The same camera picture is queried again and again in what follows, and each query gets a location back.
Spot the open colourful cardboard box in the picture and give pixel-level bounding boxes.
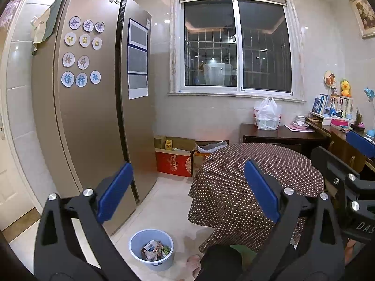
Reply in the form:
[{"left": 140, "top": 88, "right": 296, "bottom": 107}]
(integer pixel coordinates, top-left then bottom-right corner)
[{"left": 192, "top": 140, "right": 229, "bottom": 176}]

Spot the blue framed paper sheet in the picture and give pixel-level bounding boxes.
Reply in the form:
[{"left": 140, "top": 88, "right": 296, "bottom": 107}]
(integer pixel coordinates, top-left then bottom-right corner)
[{"left": 127, "top": 18, "right": 149, "bottom": 75}]

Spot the dark wooden sideboard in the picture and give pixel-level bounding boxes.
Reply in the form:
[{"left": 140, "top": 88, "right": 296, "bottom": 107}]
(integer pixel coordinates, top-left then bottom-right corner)
[{"left": 240, "top": 120, "right": 375, "bottom": 173}]

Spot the pink slipper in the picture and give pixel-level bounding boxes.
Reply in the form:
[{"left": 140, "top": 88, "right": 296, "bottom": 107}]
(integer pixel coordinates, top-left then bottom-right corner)
[{"left": 186, "top": 255, "right": 203, "bottom": 281}]

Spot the white paper sheet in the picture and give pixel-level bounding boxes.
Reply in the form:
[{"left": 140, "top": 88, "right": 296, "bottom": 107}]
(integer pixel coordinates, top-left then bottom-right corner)
[{"left": 128, "top": 74, "right": 148, "bottom": 100}]

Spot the open red cardboard box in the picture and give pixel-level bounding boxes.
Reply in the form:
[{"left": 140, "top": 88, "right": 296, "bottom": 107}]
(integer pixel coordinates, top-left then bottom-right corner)
[{"left": 154, "top": 135, "right": 197, "bottom": 178}]

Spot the white panel door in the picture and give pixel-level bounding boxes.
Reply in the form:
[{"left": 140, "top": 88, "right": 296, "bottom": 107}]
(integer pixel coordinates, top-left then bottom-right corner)
[{"left": 0, "top": 64, "right": 43, "bottom": 232}]

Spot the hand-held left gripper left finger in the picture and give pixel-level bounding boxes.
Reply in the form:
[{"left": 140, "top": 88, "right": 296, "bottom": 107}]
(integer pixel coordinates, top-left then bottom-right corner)
[{"left": 34, "top": 162, "right": 134, "bottom": 281}]

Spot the person's leg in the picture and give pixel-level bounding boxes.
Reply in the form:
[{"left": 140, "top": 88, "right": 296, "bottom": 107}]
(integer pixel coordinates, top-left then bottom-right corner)
[{"left": 199, "top": 245, "right": 244, "bottom": 281}]

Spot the pink placemat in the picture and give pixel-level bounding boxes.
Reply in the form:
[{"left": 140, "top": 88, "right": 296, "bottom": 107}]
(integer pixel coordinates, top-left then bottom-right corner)
[{"left": 284, "top": 124, "right": 316, "bottom": 133}]

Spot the white plastic bag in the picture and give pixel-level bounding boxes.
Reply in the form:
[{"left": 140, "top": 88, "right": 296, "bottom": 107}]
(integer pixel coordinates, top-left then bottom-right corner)
[{"left": 253, "top": 96, "right": 282, "bottom": 131}]

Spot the pink wall hanging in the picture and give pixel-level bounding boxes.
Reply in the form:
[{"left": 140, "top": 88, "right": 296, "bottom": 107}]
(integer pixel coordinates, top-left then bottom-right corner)
[{"left": 0, "top": 0, "right": 28, "bottom": 30}]

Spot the yellow duck plush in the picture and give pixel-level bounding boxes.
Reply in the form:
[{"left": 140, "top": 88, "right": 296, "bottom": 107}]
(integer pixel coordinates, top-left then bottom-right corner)
[{"left": 340, "top": 78, "right": 352, "bottom": 98}]

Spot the green white tote bag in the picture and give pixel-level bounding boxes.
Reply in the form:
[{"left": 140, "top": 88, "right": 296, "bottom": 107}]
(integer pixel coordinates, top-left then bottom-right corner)
[{"left": 31, "top": 7, "right": 60, "bottom": 55}]

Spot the blue plastic waste bin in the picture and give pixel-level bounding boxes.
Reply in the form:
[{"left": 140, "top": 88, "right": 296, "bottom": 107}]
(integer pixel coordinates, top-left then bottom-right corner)
[{"left": 129, "top": 229, "right": 175, "bottom": 272}]

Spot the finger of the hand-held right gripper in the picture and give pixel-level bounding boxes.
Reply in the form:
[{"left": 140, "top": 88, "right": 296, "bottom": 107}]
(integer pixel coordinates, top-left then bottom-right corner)
[
  {"left": 310, "top": 146, "right": 375, "bottom": 243},
  {"left": 346, "top": 130, "right": 375, "bottom": 172}
]

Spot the green stool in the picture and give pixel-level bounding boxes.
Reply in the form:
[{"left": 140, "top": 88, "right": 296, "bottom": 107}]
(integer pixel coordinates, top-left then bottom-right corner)
[{"left": 229, "top": 244, "right": 257, "bottom": 259}]

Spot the person's right hand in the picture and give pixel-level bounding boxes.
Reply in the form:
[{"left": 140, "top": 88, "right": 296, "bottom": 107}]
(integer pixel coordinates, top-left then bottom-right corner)
[{"left": 344, "top": 238, "right": 357, "bottom": 265}]

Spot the group of round blue magnets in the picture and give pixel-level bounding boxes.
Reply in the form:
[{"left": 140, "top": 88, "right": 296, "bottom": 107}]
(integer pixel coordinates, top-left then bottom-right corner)
[{"left": 61, "top": 16, "right": 105, "bottom": 88}]

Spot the shelf of books and toys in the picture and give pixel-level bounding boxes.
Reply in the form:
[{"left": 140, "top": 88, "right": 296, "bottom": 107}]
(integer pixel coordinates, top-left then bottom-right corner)
[{"left": 311, "top": 94, "right": 355, "bottom": 119}]

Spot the gold double door refrigerator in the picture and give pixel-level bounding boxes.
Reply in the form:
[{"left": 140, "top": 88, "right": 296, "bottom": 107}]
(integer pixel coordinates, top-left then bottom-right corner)
[{"left": 31, "top": 0, "right": 159, "bottom": 237}]

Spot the brown polka-dot round table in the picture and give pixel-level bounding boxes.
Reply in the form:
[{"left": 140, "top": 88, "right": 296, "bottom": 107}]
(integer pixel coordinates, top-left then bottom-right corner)
[{"left": 187, "top": 143, "right": 326, "bottom": 254}]

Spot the framed flower picture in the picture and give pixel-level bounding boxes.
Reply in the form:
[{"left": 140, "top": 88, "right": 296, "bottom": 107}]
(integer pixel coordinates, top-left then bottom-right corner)
[{"left": 349, "top": 0, "right": 375, "bottom": 39}]

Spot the grey plastic bag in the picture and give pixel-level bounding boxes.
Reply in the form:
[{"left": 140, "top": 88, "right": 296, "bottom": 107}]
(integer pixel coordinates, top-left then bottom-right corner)
[{"left": 199, "top": 142, "right": 228, "bottom": 154}]

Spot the wooden chair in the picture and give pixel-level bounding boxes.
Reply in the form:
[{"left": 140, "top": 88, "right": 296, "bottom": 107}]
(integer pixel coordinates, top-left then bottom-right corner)
[{"left": 328, "top": 132, "right": 368, "bottom": 179}]

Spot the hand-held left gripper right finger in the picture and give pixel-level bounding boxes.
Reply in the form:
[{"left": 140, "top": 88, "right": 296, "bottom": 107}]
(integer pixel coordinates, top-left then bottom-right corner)
[{"left": 238, "top": 160, "right": 347, "bottom": 281}]

